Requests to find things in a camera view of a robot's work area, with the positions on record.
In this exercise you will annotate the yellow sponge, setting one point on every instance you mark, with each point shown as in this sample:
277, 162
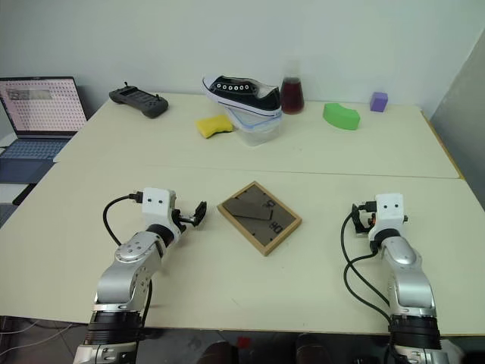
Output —
213, 127

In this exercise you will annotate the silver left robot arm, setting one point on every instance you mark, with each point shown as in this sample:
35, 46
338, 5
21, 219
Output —
129, 265

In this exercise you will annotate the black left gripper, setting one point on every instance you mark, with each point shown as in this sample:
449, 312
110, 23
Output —
177, 220

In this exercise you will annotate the glass flask with red liquid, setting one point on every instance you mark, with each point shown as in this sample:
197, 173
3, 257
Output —
292, 96

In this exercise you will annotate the grey upright panel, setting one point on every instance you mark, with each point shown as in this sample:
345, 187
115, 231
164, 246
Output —
464, 125

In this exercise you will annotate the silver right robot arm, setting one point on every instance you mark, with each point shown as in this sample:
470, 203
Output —
411, 280

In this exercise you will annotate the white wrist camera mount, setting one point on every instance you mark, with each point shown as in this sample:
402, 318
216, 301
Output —
156, 206
386, 212

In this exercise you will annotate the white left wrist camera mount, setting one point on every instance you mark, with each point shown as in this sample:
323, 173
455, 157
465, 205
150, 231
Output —
156, 206

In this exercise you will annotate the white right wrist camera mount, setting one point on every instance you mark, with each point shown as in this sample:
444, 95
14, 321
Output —
386, 212

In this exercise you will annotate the green curved foam block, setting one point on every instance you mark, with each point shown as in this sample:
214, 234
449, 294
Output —
341, 117

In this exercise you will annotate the wooden framed gray puzzle board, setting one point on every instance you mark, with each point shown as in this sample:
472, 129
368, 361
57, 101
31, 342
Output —
261, 220

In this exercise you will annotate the clear plastic container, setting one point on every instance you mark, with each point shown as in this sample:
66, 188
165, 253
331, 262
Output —
257, 130

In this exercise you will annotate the grey handheld controller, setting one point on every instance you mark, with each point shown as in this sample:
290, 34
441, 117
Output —
140, 99

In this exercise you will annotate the purple cube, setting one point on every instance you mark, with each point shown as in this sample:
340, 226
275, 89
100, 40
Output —
379, 101

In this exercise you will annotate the black and white sneaker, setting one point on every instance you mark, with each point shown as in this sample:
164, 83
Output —
246, 95

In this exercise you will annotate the dark rounded shape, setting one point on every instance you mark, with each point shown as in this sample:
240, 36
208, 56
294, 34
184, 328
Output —
221, 352

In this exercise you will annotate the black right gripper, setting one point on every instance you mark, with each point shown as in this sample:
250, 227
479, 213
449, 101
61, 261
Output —
368, 221

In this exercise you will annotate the open laptop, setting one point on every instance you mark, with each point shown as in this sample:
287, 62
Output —
38, 113

